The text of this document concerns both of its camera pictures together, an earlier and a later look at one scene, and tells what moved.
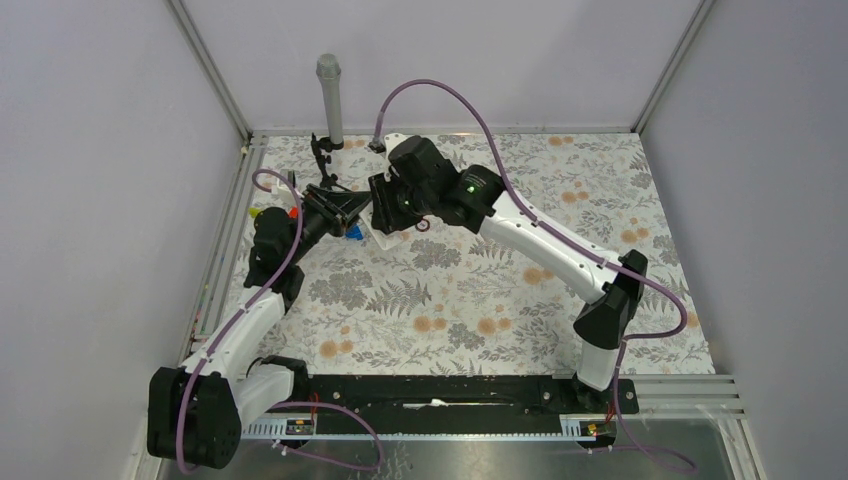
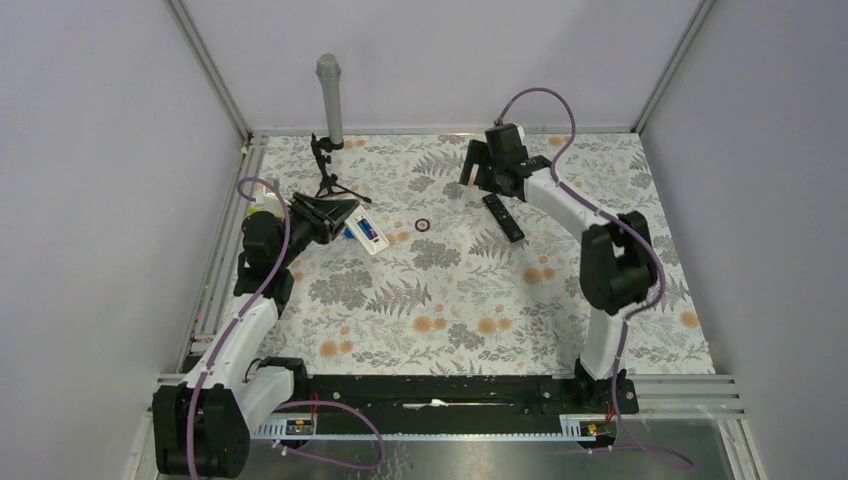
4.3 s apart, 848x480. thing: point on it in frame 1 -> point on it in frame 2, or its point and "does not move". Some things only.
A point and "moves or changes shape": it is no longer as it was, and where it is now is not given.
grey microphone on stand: x=329 y=67 does not move
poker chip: x=422 y=225 does not move
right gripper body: x=399 y=207 -> x=492 y=178
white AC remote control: x=386 y=241 moves or changes shape
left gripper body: x=319 y=217 does not move
